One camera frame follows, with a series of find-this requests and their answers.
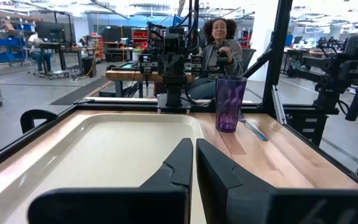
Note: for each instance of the iridescent blue metal fork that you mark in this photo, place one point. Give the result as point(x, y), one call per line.
point(256, 131)

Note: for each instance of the black table edge frame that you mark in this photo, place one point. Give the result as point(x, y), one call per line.
point(120, 106)

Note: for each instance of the wooden workbench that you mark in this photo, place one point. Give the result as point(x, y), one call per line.
point(126, 75)

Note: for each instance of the shelf with blue bins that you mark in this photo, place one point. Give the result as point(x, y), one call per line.
point(2, 42)

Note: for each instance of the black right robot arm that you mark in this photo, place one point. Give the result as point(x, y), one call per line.
point(174, 95)

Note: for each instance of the black drawer cabinet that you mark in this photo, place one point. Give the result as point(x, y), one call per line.
point(306, 124)

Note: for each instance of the black trash bin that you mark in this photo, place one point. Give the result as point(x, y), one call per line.
point(89, 67)

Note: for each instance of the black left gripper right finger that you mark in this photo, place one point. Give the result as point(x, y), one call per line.
point(228, 193)

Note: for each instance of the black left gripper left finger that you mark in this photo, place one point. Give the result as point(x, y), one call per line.
point(166, 199)

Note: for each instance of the black floor mat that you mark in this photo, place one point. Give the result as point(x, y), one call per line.
point(79, 91)

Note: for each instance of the red storage bins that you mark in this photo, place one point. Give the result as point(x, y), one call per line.
point(140, 35)

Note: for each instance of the black chair back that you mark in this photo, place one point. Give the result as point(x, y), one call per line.
point(26, 119)

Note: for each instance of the silver aluminium rail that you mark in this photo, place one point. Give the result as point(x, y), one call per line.
point(279, 105)

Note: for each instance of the purple faceted plastic cup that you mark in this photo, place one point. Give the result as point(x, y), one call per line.
point(229, 105)

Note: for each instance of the black frame post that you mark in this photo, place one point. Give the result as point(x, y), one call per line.
point(278, 46)

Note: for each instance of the cream plastic tray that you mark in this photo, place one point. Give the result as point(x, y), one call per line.
point(104, 155)

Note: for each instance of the black desk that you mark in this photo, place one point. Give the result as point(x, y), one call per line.
point(61, 46)

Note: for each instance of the person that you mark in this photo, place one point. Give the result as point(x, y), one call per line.
point(36, 46)
point(235, 62)

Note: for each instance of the black computer monitor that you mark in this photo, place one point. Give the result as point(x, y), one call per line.
point(50, 31)

